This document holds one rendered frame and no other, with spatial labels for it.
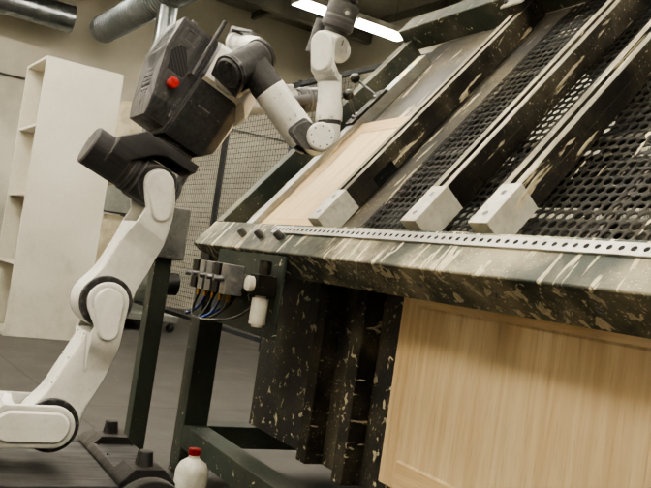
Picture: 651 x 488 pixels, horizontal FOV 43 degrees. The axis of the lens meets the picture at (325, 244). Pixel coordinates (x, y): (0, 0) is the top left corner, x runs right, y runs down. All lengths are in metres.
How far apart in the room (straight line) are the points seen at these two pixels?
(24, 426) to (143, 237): 0.58
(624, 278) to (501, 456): 0.67
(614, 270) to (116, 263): 1.38
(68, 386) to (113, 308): 0.24
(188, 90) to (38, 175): 4.09
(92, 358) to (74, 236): 4.15
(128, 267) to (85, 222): 4.13
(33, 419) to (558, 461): 1.29
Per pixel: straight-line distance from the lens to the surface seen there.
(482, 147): 2.03
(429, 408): 2.12
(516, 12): 2.83
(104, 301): 2.26
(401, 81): 3.10
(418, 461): 2.15
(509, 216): 1.74
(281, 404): 2.85
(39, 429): 2.29
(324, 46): 2.27
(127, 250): 2.32
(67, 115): 6.43
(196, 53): 2.37
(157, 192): 2.30
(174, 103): 2.32
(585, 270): 1.45
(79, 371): 2.32
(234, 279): 2.44
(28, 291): 6.37
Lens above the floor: 0.78
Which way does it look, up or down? 2 degrees up
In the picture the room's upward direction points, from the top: 8 degrees clockwise
